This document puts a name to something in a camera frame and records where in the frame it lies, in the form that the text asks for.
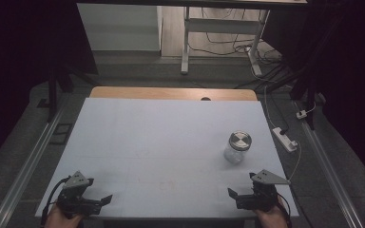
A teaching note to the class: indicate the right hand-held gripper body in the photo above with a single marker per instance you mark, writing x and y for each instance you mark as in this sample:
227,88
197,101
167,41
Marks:
266,193

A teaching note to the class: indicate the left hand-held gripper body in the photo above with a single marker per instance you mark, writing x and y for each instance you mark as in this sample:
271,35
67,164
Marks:
74,193

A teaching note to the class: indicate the clear glass jar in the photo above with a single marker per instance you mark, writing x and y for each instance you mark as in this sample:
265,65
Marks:
233,155

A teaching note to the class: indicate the silver metal jar lid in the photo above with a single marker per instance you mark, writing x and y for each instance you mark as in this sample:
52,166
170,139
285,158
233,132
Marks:
240,140

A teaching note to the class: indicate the person's right hand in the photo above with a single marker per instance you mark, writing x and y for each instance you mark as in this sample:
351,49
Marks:
271,220

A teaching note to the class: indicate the person's left hand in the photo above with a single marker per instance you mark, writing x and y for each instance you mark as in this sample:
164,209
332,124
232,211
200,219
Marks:
61,221

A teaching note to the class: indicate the white power strip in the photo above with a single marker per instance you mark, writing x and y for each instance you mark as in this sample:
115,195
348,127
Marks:
284,139

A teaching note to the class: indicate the small white adapter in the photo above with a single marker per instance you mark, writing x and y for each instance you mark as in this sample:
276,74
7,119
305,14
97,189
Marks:
301,114

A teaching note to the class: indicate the black metal stand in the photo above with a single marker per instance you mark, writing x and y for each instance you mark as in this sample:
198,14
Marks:
53,95
310,79

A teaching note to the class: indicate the dark curtain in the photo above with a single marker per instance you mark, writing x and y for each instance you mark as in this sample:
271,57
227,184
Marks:
361,79
12,63

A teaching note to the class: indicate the aluminium floor rail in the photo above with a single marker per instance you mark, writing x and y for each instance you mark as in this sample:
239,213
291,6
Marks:
329,164
28,164

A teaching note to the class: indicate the black rectangular floor frame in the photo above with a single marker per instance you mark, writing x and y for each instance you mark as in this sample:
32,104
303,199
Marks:
52,134

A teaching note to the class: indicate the white desk frame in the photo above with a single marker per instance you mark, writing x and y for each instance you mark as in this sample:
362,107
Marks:
221,26

